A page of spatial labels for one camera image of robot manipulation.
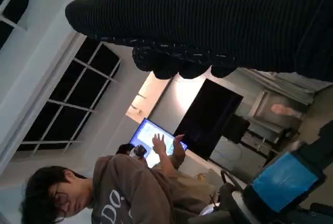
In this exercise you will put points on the grey curtain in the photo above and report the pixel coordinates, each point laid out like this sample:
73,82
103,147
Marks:
291,86

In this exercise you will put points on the person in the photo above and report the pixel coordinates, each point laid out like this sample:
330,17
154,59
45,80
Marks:
166,164
135,190

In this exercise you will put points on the blue lit monitor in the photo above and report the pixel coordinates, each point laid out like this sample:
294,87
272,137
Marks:
145,130

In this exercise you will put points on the vr headset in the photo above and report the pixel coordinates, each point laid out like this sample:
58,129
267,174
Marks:
139,151

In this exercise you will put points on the grey shelf cart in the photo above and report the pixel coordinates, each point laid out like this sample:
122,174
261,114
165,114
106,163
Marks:
255,140

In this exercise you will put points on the small paned window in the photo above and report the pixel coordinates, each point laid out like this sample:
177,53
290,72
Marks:
13,2

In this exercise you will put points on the pale pink object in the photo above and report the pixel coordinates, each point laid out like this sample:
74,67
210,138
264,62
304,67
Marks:
279,109

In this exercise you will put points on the black box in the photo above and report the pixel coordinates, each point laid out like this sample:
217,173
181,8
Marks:
236,129

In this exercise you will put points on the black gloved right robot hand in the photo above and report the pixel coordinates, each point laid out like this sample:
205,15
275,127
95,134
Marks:
208,18

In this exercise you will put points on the large black screen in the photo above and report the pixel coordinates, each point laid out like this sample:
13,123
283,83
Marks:
208,114

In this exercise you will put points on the large paned window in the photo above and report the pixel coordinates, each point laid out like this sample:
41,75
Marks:
65,91

